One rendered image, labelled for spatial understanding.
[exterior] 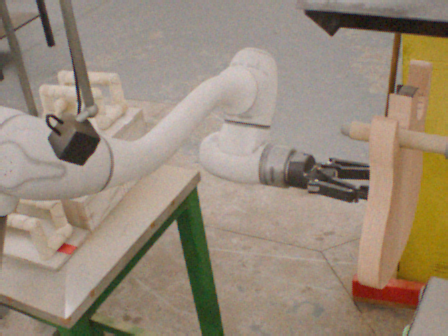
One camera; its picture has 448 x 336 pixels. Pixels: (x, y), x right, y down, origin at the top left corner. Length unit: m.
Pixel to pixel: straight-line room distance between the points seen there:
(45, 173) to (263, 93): 0.59
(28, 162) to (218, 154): 0.58
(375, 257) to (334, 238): 1.71
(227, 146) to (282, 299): 1.33
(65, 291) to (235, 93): 0.56
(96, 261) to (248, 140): 0.44
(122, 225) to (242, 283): 1.22
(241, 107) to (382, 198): 0.37
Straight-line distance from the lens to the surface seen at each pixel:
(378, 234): 1.20
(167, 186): 1.70
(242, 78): 1.36
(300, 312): 2.60
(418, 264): 2.55
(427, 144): 1.17
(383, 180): 1.18
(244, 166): 1.40
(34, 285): 1.51
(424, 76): 1.38
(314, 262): 2.81
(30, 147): 0.95
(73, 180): 0.99
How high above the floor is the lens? 1.86
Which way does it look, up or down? 35 degrees down
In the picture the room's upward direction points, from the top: 9 degrees counter-clockwise
